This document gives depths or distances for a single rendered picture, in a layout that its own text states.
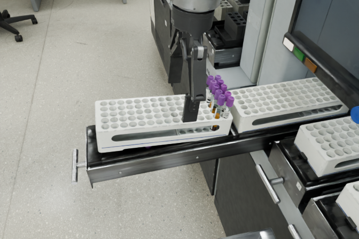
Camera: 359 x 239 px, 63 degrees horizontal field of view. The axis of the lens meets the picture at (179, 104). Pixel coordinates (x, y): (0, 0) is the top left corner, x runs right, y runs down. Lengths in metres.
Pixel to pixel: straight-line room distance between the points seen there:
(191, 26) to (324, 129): 0.37
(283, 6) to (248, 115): 0.29
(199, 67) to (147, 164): 0.27
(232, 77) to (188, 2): 0.56
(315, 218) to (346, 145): 0.16
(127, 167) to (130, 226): 0.84
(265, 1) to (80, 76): 1.77
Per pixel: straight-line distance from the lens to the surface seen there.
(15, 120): 2.18
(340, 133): 0.71
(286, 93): 0.77
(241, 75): 1.03
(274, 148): 0.73
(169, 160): 0.68
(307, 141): 0.67
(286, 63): 0.81
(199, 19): 0.51
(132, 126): 0.63
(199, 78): 0.51
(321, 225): 0.65
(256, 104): 0.72
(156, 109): 0.66
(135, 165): 0.67
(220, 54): 1.03
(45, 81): 2.44
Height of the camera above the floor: 1.32
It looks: 41 degrees down
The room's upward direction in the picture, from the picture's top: straight up
